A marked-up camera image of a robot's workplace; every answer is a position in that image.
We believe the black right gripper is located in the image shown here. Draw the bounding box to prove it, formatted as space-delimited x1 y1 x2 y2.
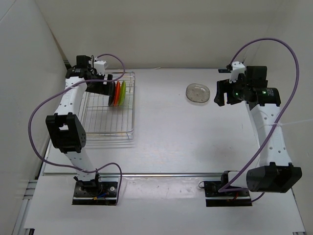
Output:
214 75 250 107

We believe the black plastic plate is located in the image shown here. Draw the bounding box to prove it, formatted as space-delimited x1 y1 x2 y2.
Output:
108 82 116 106

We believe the orange plastic plate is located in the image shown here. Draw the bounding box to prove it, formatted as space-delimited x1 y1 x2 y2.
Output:
113 81 121 106

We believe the clear textured glass plate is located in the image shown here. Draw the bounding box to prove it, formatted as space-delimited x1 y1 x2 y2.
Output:
186 91 211 105

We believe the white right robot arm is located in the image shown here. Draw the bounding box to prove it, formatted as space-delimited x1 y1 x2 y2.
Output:
214 61 302 196

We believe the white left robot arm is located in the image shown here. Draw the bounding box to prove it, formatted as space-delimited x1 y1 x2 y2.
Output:
45 55 113 196

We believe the blue brand label sticker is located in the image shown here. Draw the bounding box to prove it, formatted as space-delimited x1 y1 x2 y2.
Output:
218 69 231 73

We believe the lime green plastic plate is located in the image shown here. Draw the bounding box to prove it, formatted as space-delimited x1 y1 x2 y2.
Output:
118 81 126 106

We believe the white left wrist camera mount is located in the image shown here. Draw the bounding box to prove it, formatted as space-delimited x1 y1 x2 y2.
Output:
93 58 108 76

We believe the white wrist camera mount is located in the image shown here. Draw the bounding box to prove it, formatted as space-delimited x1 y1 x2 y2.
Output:
226 61 246 83
93 58 108 76

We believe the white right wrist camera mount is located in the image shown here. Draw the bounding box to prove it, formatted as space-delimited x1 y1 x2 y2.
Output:
226 61 246 83

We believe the chrome wire dish rack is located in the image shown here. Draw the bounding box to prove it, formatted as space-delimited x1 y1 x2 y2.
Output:
79 71 135 142

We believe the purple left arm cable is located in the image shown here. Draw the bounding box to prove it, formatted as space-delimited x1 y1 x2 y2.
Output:
28 53 126 205

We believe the white cable tie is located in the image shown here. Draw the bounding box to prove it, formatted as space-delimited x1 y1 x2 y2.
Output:
267 119 313 126

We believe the front aluminium rail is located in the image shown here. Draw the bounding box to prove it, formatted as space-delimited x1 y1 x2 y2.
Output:
97 172 228 177

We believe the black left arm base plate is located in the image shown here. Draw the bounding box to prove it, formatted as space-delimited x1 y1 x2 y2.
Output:
72 178 119 206

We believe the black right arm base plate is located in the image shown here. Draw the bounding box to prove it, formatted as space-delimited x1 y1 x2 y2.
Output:
198 181 252 208

